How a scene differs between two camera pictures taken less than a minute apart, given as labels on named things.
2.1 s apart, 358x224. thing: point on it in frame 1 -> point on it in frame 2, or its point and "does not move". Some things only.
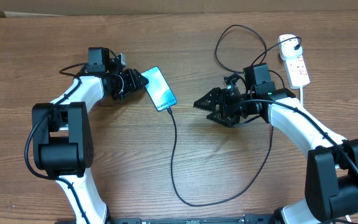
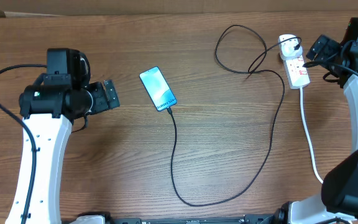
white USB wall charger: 286,48 does not move
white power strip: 297,72 does not move
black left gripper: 130,76 -> 102,103
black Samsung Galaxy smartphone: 158,89 does not move
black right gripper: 216,95 -> 327,48
